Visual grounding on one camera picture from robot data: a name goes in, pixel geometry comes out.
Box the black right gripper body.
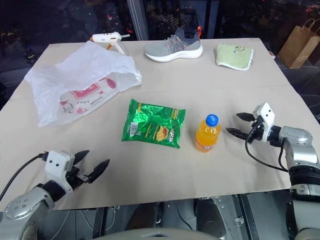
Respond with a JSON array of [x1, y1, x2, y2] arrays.
[[246, 119, 265, 145]]

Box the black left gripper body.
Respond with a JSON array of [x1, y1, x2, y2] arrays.
[[65, 165, 91, 189]]

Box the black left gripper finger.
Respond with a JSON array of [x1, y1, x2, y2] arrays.
[[73, 150, 90, 167], [87, 159, 111, 185]]

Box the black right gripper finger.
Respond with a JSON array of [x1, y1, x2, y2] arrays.
[[235, 112, 256, 123], [225, 127, 250, 141]]

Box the orange soda bottle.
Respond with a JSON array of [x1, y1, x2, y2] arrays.
[[194, 113, 222, 153]]

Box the green folded towel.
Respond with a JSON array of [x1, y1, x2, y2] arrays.
[[215, 42, 255, 71]]

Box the beige table cover sheet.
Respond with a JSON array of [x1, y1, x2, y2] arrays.
[[0, 37, 320, 211]]

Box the green snack bag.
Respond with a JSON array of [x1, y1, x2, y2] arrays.
[[121, 98, 187, 149]]

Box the translucent white plastic bag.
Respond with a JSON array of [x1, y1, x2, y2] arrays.
[[24, 40, 143, 128]]

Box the brown paper bag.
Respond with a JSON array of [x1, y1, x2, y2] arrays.
[[277, 17, 320, 70]]

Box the dark rounded robot foot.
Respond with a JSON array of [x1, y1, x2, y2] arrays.
[[193, 198, 227, 238]]

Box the grey knit sneaker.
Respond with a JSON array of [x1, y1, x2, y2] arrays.
[[143, 26, 204, 63]]

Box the white hot glue gun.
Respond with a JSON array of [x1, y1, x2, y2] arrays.
[[89, 32, 131, 55]]

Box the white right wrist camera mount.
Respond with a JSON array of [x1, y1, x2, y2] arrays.
[[252, 102, 276, 143]]

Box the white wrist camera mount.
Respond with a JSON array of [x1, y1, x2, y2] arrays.
[[252, 102, 276, 143], [44, 150, 76, 193]]

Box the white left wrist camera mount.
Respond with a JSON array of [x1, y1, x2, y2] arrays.
[[44, 150, 76, 193]]

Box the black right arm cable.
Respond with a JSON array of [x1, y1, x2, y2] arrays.
[[244, 124, 291, 173]]

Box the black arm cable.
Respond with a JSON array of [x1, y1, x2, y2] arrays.
[[0, 151, 49, 201], [244, 124, 291, 173]]

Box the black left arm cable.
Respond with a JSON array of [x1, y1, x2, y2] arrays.
[[0, 151, 49, 201]]

